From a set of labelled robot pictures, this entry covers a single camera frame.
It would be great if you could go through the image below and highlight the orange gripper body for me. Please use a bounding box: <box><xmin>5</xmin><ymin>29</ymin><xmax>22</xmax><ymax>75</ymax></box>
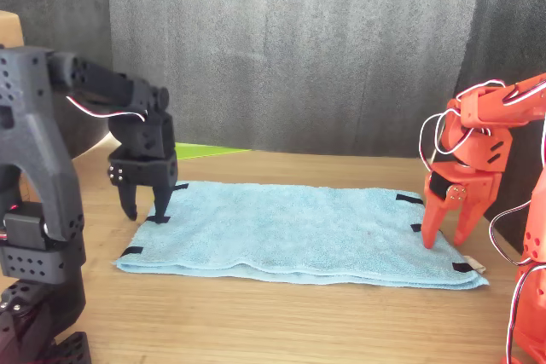
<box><xmin>424</xmin><ymin>161</ymin><xmax>503</xmax><ymax>207</ymax></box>

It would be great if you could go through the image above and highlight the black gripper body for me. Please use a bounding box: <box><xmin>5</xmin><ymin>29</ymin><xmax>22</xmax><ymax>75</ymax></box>
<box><xmin>107</xmin><ymin>148</ymin><xmax>179</xmax><ymax>189</ymax></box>

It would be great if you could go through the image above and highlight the light blue towel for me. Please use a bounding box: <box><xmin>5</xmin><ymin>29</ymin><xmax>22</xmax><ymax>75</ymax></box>
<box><xmin>113</xmin><ymin>180</ymin><xmax>490</xmax><ymax>291</ymax></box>

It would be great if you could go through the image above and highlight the dark foam side panel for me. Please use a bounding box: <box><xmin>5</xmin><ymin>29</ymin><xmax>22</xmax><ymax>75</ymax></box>
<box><xmin>0</xmin><ymin>0</ymin><xmax>115</xmax><ymax>160</ymax></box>
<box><xmin>431</xmin><ymin>0</ymin><xmax>546</xmax><ymax>254</ymax></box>

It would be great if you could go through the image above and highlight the grey foam backdrop panel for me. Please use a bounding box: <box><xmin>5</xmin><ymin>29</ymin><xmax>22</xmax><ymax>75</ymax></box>
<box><xmin>104</xmin><ymin>0</ymin><xmax>485</xmax><ymax>159</ymax></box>

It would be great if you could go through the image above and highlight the brown cardboard box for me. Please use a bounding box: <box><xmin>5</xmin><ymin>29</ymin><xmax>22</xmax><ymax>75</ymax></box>
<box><xmin>0</xmin><ymin>9</ymin><xmax>25</xmax><ymax>49</ymax></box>

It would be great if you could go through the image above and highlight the orange arm base cable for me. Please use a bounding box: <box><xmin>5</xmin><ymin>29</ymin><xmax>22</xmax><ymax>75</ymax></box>
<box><xmin>488</xmin><ymin>199</ymin><xmax>546</xmax><ymax>364</ymax></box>

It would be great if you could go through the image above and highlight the green acrylic angle bracket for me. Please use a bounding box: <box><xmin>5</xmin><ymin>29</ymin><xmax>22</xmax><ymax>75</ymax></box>
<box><xmin>175</xmin><ymin>142</ymin><xmax>252</xmax><ymax>161</ymax></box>

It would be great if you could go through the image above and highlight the orange arm wrist cable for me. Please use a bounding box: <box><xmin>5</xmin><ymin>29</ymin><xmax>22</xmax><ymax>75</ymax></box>
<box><xmin>419</xmin><ymin>78</ymin><xmax>508</xmax><ymax>174</ymax></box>

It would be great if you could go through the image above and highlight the black arm servo cable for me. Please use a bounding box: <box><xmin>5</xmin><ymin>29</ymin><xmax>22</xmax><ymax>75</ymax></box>
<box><xmin>66</xmin><ymin>95</ymin><xmax>148</xmax><ymax>121</ymax></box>

